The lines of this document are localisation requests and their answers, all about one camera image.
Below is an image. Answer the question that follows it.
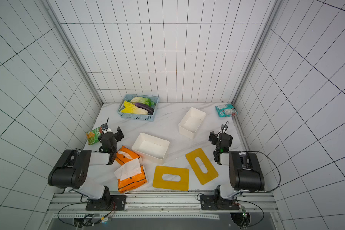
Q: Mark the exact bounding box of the green toy lettuce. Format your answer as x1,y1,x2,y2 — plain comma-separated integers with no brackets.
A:
130,97,155,107

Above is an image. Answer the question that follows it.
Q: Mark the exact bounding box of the yellow box lid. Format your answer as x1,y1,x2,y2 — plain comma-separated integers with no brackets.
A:
152,166,189,191
186,148,219,185

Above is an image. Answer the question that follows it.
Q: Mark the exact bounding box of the yellow toy cabbage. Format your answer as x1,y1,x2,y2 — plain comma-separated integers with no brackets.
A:
120,101,149,115

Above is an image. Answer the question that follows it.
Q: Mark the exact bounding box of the blue plastic basket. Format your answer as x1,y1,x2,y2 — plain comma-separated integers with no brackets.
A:
117,94,159,121

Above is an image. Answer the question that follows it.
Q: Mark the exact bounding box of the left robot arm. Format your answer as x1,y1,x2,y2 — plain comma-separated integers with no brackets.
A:
48,127,126,211

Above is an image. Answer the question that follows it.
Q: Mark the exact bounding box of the orange tissue pack with sheet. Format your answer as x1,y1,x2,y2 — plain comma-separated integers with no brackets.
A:
114,159,148,194

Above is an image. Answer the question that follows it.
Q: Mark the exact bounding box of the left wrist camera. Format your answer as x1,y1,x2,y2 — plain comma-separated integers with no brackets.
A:
101,119,112,135

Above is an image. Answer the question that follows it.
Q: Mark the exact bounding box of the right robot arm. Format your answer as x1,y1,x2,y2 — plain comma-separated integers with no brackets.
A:
199,131,265,211

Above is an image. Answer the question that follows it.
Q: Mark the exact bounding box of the green snack bag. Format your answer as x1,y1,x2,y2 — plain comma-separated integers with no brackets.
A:
86,127,103,145

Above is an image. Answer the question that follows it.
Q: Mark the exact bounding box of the aluminium mounting rail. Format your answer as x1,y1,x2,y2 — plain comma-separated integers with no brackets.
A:
47,190,279,219

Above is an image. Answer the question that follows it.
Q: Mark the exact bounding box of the teal snack packet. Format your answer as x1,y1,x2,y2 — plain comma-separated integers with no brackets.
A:
215,104,237,117

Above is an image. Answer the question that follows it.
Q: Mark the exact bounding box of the white tissue box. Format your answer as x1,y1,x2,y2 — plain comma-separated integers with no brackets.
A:
178,107,207,140
132,133,170,164

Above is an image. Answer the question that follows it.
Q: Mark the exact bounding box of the purple toy eggplant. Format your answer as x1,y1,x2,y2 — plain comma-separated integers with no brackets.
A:
134,103,154,115

